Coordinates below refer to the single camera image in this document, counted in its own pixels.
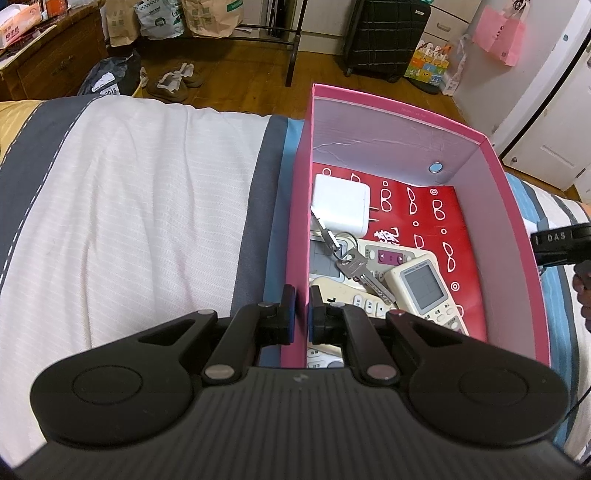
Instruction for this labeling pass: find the brown shoe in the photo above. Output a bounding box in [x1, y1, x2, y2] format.
[147, 76, 189, 103]
[173, 63, 205, 88]

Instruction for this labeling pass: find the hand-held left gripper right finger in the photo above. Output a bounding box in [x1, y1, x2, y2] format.
[308, 285, 467, 386]

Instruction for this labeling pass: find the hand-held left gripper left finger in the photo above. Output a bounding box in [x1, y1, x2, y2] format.
[136, 284, 298, 386]

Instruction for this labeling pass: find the white remote with purple panel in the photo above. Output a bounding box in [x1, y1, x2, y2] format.
[362, 240, 437, 280]

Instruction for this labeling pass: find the red printed paper bag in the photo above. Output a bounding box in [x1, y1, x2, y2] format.
[311, 161, 488, 342]

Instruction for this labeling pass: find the person's right hand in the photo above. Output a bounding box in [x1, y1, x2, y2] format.
[571, 261, 591, 333]

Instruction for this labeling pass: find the bunch of keys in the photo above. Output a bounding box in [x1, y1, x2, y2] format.
[311, 215, 395, 305]

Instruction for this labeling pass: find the white and green bag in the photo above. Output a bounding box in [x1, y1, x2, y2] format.
[135, 0, 185, 40]

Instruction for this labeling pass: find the white cabinet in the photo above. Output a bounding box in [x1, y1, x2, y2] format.
[422, 0, 488, 51]

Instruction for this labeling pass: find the black metal rack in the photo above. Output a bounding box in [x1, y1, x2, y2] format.
[233, 0, 309, 88]

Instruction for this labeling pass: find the white charger plug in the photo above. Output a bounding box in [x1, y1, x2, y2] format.
[313, 173, 382, 236]

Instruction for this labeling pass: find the wooden cabinet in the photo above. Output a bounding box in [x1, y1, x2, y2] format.
[0, 7, 109, 101]

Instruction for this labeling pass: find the black cable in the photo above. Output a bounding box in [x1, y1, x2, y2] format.
[564, 385, 591, 430]

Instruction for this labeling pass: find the black plastic bag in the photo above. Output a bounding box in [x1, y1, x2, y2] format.
[78, 50, 143, 97]

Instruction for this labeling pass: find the white plastic bag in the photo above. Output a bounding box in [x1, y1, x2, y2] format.
[443, 34, 472, 96]

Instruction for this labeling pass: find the colourful gift bag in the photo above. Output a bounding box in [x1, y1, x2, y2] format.
[405, 41, 455, 95]

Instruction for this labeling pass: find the pink paper bag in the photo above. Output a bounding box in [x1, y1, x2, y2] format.
[472, 0, 527, 66]

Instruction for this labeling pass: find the black suitcase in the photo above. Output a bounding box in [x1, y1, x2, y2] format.
[342, 0, 432, 84]

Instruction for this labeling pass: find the cream remote control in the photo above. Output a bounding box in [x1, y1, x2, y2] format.
[308, 276, 398, 324]

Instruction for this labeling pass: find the tissue box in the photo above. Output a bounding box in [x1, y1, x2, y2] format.
[0, 4, 43, 48]

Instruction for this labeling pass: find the white door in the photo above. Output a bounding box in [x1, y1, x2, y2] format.
[489, 0, 591, 192]

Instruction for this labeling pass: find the pink cardboard box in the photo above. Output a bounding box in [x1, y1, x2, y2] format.
[279, 83, 552, 370]

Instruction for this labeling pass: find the white remote with grey screen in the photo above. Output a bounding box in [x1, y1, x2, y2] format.
[384, 253, 468, 337]

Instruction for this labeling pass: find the white remote control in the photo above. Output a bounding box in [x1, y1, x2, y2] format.
[307, 344, 346, 370]

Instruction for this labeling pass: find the brown paper bag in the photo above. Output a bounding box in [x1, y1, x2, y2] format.
[182, 0, 245, 38]
[105, 0, 144, 47]

